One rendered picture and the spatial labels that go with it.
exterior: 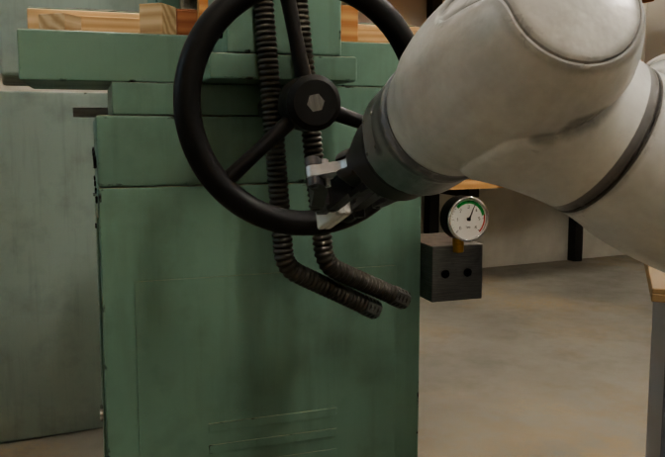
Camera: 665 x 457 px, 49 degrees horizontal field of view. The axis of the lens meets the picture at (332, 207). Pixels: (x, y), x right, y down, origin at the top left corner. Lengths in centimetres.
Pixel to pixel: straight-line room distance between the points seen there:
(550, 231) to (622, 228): 402
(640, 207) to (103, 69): 67
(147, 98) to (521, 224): 355
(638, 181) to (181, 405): 71
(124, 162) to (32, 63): 16
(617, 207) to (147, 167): 63
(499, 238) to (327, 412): 327
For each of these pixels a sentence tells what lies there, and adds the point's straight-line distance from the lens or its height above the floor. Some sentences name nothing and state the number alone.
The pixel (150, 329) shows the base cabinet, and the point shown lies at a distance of 97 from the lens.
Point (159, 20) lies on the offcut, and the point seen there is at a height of 92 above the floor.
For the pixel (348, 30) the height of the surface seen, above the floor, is 93.
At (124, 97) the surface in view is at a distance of 94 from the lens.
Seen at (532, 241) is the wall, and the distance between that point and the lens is 440.
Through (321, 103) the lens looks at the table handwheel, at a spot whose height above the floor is 81.
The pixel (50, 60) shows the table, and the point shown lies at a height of 86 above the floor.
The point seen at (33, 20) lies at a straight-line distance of 113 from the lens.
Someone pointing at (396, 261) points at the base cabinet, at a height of 59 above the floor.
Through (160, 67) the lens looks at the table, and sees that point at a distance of 94.
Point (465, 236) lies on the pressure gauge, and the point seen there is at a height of 64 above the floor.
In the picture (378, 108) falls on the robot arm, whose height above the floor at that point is 80.
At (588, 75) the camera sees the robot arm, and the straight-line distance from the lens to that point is 37.
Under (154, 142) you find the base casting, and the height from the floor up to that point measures 77.
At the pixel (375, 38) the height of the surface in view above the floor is 93.
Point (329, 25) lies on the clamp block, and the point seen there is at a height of 91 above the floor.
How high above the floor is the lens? 78
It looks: 6 degrees down
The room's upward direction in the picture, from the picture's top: straight up
